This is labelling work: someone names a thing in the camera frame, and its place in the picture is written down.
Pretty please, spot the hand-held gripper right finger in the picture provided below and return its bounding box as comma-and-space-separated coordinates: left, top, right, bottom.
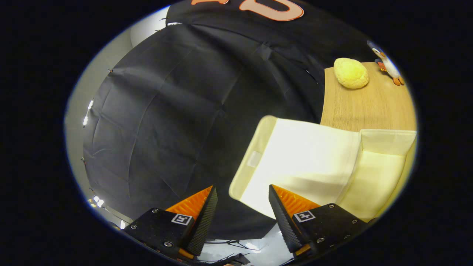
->
269, 184, 372, 261

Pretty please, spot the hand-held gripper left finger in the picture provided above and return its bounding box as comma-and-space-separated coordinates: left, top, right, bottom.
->
124, 186, 218, 260

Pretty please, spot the cream fabric storage box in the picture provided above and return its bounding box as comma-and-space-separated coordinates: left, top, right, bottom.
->
228, 115, 417, 223

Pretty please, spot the yellow round plush toy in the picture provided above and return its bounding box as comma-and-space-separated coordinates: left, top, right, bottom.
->
334, 58, 369, 89

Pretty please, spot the penguin plush toy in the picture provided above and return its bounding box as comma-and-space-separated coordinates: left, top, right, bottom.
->
367, 40, 405, 86

